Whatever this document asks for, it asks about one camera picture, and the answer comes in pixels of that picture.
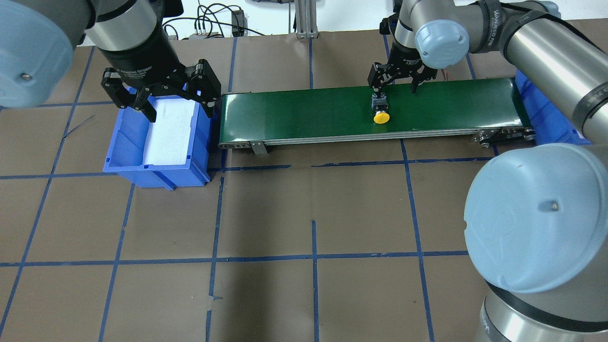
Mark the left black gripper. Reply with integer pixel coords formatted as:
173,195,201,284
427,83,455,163
101,33,221,123

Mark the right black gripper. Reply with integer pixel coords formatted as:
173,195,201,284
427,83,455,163
368,45,438,94

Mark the yellow push button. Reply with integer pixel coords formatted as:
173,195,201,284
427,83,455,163
370,93,390,125

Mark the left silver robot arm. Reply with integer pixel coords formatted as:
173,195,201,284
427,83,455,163
0,0,221,123

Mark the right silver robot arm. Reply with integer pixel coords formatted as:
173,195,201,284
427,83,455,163
368,0,607,342

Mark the white foam pad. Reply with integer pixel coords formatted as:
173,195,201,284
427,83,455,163
142,98,196,165

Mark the blue source bin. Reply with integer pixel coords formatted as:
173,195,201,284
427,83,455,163
104,95,213,190

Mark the green conveyor belt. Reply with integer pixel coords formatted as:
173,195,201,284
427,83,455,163
218,78,535,154

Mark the black power adapter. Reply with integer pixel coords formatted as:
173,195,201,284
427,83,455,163
231,9,247,37

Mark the blue destination bin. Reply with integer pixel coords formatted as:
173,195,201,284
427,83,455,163
515,70,591,145

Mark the aluminium frame post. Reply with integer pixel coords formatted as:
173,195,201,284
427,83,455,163
294,0,319,39

